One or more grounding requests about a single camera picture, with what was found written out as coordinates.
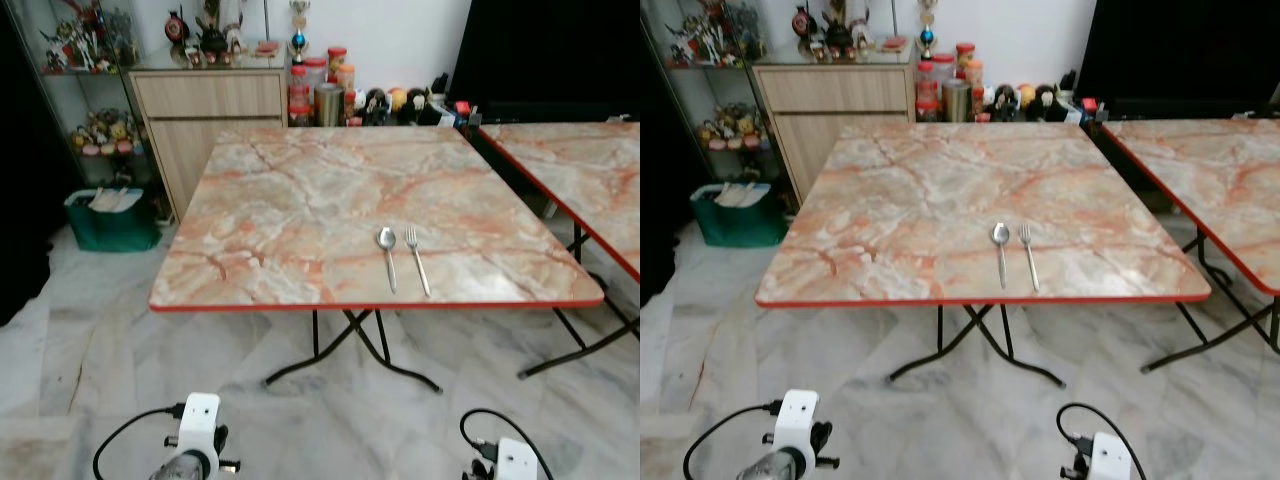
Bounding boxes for large black screen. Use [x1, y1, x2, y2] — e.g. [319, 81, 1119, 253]
[1075, 0, 1280, 119]
[447, 0, 641, 123]

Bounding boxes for robot model figures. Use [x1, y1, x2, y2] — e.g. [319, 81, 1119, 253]
[40, 5, 136, 76]
[675, 5, 746, 71]

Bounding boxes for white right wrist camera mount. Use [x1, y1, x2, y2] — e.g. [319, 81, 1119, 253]
[495, 437, 541, 480]
[1090, 432, 1136, 480]

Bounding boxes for green storage bin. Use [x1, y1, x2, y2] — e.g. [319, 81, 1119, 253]
[690, 183, 786, 248]
[65, 188, 163, 253]

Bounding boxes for glass display cabinet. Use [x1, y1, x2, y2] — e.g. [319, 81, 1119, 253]
[645, 0, 791, 216]
[5, 0, 161, 221]

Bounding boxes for silver metal fork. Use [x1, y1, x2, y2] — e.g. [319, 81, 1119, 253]
[1018, 224, 1041, 294]
[404, 226, 433, 299]

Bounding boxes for light wooden cabinet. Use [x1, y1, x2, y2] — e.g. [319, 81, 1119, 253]
[128, 68, 291, 221]
[750, 62, 916, 206]

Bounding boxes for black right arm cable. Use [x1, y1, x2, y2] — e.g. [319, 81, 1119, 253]
[460, 408, 553, 480]
[1058, 403, 1149, 480]

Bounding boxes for beige paper stack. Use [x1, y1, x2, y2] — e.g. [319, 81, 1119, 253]
[88, 186, 143, 213]
[712, 182, 771, 209]

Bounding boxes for silver metal spoon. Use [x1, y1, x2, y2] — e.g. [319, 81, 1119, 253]
[991, 222, 1011, 291]
[376, 227, 399, 295]

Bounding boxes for marble pattern folding table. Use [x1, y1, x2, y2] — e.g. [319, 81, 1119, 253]
[755, 122, 1213, 389]
[1100, 118, 1280, 373]
[148, 125, 606, 393]
[478, 122, 641, 379]

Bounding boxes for small plush doll row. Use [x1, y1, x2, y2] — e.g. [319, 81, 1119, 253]
[70, 108, 141, 158]
[700, 102, 766, 151]

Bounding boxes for steel canister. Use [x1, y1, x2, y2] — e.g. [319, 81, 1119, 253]
[314, 83, 344, 127]
[941, 78, 972, 123]

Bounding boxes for dark warrior statue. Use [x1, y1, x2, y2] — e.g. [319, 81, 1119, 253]
[195, 0, 233, 56]
[822, 0, 861, 53]

